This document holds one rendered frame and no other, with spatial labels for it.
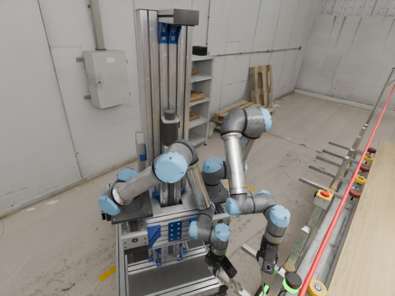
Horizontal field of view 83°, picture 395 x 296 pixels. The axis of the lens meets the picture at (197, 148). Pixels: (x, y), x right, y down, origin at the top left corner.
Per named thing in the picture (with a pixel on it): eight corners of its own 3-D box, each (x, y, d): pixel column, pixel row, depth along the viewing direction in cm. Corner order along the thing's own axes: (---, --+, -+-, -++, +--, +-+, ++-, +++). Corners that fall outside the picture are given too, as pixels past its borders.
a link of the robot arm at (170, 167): (124, 201, 121) (198, 157, 96) (107, 221, 109) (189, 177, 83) (108, 185, 119) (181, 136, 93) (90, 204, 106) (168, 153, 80)
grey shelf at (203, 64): (153, 152, 380) (149, 56, 304) (190, 137, 440) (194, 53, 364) (171, 162, 355) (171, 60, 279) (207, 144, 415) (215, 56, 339)
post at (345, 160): (323, 202, 197) (344, 156, 174) (324, 199, 200) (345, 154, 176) (327, 204, 196) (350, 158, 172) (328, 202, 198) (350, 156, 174)
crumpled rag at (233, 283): (223, 284, 111) (224, 281, 110) (231, 274, 116) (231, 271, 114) (238, 297, 106) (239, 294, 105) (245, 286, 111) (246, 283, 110)
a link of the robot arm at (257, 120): (217, 167, 147) (240, 102, 105) (238, 166, 149) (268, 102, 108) (221, 183, 139) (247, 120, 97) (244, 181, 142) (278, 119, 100)
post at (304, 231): (277, 284, 129) (301, 227, 105) (280, 279, 132) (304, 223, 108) (283, 288, 127) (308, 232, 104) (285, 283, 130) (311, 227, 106)
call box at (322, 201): (311, 204, 124) (316, 194, 120) (315, 198, 129) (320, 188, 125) (325, 211, 120) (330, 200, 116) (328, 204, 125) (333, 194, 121)
